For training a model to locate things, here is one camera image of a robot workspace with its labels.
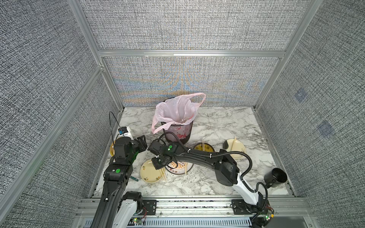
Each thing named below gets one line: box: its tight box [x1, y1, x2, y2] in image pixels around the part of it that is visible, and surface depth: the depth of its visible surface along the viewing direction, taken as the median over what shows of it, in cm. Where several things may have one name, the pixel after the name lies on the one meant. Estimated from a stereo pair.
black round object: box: [263, 167, 288, 189], surface depth 79 cm
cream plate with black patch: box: [222, 138, 247, 159], surface depth 98 cm
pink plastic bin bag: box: [151, 92, 207, 134], surface depth 87 cm
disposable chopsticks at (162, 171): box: [159, 167, 167, 182], surface depth 84 cm
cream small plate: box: [139, 159, 163, 183], surface depth 85 cm
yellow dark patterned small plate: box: [193, 142, 215, 152], surface depth 97 cm
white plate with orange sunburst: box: [164, 161, 194, 175], surface depth 87 cm
